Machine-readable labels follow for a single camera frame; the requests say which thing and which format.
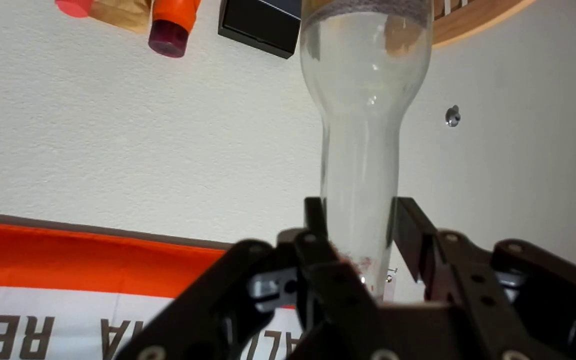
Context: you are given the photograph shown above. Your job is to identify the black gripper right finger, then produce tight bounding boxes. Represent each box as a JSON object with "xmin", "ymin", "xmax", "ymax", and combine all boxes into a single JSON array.
[{"xmin": 391, "ymin": 197, "xmax": 576, "ymax": 360}]

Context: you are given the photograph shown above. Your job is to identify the orange detergent bottle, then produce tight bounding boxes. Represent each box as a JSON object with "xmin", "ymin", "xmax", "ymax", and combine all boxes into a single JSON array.
[{"xmin": 146, "ymin": 0, "xmax": 204, "ymax": 61}]

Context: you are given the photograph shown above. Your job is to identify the small metal wall fitting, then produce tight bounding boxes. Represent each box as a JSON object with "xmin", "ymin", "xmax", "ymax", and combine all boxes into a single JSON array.
[{"xmin": 444, "ymin": 105, "xmax": 465, "ymax": 130}]

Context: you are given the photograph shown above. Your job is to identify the California Republic flag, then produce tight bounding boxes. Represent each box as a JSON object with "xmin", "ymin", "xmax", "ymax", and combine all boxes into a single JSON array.
[{"xmin": 0, "ymin": 210, "xmax": 306, "ymax": 360}]

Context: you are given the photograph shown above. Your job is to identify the clear glass bottle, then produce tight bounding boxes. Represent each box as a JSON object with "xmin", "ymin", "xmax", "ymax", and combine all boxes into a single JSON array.
[{"xmin": 298, "ymin": 0, "xmax": 435, "ymax": 302}]

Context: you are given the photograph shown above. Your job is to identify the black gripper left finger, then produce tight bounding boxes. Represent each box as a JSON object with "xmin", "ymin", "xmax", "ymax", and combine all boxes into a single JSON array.
[{"xmin": 116, "ymin": 197, "xmax": 389, "ymax": 360}]

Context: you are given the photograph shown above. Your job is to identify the brown paper bag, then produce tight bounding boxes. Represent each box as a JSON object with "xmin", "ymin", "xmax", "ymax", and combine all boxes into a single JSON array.
[{"xmin": 91, "ymin": 0, "xmax": 154, "ymax": 34}]

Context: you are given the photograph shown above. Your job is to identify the black box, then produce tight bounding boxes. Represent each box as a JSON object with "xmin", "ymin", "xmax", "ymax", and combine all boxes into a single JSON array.
[{"xmin": 217, "ymin": 0, "xmax": 304, "ymax": 61}]

